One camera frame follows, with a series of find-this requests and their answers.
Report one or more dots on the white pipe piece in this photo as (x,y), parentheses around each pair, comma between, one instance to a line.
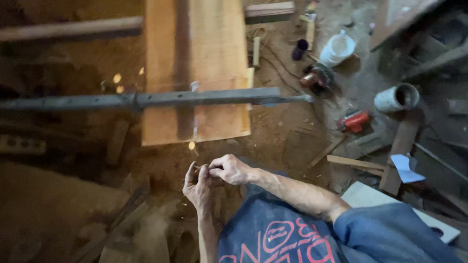
(396,98)

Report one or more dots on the blue paper scrap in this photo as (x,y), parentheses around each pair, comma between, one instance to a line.
(406,168)

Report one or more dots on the brown wooden board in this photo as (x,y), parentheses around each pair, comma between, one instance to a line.
(400,149)

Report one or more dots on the person's right hand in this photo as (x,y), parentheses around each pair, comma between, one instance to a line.
(231,170)

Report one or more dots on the person's left hand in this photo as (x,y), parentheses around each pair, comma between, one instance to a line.
(197,186)

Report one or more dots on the short wooden block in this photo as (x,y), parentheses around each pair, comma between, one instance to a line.
(270,11)

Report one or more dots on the person's blue printed shirt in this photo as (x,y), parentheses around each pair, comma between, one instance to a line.
(329,233)

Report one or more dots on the glue bottle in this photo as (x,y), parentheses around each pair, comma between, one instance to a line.
(310,22)

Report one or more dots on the long metal bar clamp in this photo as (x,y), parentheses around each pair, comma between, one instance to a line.
(146,99)

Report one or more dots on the red power tool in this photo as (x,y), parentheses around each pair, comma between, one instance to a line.
(317,77)

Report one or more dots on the white board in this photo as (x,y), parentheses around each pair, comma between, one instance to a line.
(387,204)

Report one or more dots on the dark purple cylinder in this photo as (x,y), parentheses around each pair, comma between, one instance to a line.
(299,49)

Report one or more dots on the long wooden beam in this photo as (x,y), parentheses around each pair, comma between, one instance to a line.
(69,29)

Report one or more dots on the thin wooden strip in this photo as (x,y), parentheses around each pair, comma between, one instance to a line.
(355,162)

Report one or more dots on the white plastic jug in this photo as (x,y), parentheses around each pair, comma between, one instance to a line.
(337,48)

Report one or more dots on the wide wooden plank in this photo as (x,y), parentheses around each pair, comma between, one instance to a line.
(197,69)

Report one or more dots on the red electric planer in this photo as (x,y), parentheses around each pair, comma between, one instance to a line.
(354,121)

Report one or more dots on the small wooden stick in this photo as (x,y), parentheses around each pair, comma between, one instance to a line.
(256,51)

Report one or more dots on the person's right fingers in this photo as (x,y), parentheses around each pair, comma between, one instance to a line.
(216,168)

